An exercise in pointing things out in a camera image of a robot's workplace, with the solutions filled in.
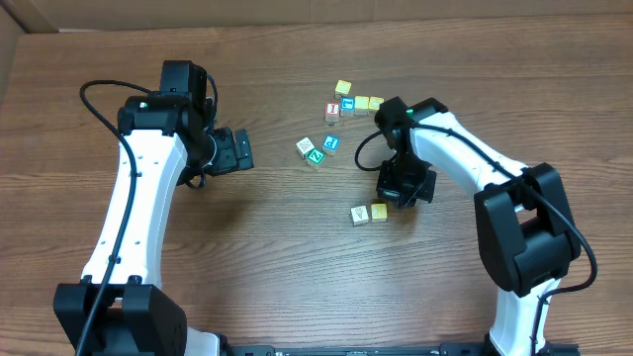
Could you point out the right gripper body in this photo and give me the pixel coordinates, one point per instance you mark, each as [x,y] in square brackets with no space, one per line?
[405,187]

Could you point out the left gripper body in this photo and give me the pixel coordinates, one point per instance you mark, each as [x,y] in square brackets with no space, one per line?
[242,149]

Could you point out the yellow letter K block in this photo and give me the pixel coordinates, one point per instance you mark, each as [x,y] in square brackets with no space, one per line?
[379,213]

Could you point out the white ice cream block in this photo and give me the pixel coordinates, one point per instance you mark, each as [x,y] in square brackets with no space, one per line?
[359,215]

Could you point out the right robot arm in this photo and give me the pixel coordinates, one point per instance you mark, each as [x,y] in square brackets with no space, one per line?
[524,224]

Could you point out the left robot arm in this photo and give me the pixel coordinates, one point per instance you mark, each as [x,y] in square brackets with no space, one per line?
[167,138]

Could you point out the white letter W block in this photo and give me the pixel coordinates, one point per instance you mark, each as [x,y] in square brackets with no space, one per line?
[304,146]

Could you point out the blue letter P block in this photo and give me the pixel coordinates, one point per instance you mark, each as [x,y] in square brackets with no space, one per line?
[330,144]

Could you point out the green letter Z block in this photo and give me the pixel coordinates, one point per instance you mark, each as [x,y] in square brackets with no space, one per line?
[315,158]

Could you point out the yellow block right row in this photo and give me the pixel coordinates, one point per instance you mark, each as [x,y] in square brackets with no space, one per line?
[374,104]

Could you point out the yellow block row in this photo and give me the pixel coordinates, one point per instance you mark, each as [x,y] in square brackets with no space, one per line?
[374,104]
[361,105]

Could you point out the yellow block middle row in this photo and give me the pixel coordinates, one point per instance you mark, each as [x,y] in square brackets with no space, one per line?
[361,105]

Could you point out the blue picture block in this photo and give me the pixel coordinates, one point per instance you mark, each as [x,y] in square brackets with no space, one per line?
[347,106]

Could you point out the red letter I block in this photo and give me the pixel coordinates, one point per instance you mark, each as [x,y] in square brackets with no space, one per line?
[332,112]

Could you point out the yellow block far top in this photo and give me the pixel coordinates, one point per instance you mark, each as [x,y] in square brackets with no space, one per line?
[342,88]

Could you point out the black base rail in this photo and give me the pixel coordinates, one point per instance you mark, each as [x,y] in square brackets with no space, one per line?
[395,350]

